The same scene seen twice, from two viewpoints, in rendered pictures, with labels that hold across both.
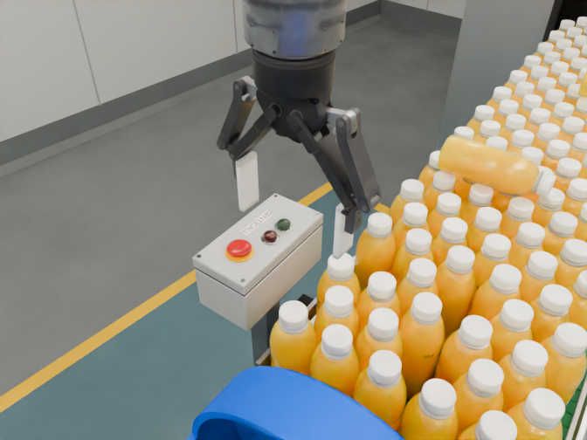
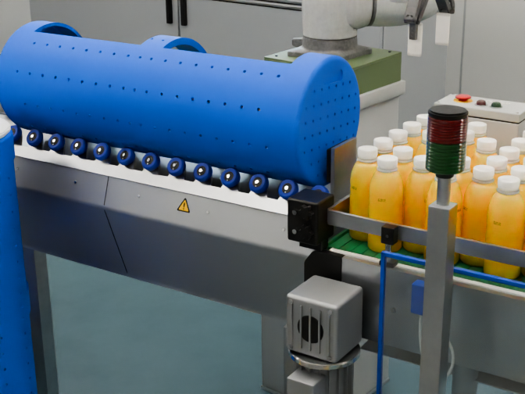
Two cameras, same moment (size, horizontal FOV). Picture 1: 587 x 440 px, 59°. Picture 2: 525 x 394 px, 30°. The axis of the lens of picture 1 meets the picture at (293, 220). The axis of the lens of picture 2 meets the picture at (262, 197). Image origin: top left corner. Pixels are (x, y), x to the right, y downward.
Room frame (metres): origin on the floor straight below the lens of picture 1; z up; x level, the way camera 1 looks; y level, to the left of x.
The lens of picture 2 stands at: (-0.01, -2.07, 1.66)
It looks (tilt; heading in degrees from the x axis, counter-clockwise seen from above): 20 degrees down; 87
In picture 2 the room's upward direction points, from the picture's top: 1 degrees counter-clockwise
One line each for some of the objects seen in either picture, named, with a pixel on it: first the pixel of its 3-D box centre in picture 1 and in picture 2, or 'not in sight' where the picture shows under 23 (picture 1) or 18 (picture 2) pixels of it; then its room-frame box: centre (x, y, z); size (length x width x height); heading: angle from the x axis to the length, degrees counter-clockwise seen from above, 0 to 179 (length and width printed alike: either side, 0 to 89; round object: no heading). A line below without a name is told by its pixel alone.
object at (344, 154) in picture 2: not in sight; (341, 170); (0.27, -0.06, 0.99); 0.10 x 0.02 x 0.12; 54
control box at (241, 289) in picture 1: (262, 257); (482, 123); (0.60, 0.05, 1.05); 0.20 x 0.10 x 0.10; 144
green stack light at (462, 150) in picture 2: not in sight; (445, 154); (0.36, -0.58, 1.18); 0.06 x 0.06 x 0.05
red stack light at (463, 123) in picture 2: not in sight; (447, 127); (0.36, -0.58, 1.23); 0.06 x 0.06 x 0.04
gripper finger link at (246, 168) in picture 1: (247, 182); (442, 29); (0.50, 0.05, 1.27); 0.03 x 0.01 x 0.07; 142
